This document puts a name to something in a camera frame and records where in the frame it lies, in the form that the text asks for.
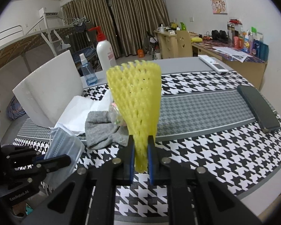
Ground blue face mask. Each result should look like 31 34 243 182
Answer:
44 123 85 189

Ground grey cloth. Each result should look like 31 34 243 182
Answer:
85 111 129 150

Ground printed plastic bag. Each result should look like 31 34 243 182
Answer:
108 102 127 127

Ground yellow foam fruit net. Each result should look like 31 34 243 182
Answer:
106 60 162 173

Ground houndstooth table mat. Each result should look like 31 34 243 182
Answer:
13 71 281 222

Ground blue plaid quilt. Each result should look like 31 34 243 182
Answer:
6 95 26 120

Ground white styrofoam box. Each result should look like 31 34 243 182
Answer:
13 50 83 128

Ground blue spray bottle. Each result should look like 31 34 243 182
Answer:
79 53 98 86

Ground orange floor container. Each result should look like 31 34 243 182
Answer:
138 49 145 58

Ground white pump lotion bottle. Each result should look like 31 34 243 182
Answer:
87 26 117 71

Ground white remote control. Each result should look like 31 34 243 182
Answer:
198 55 228 75

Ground wooden smiley chair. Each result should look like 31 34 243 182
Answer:
176 31 193 57

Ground black phone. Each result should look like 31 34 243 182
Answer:
237 85 280 134

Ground metal bunk bed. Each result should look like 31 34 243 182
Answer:
0 11 97 76

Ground white papers on desk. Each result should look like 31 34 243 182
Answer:
213 47 251 62

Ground light wooden desk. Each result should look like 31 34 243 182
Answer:
154 31 267 89

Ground brown curtains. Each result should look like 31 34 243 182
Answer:
62 0 170 57

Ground toiletry bottles cluster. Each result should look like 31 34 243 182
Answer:
227 18 269 61

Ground anime girl wall poster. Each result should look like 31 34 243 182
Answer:
211 0 228 14

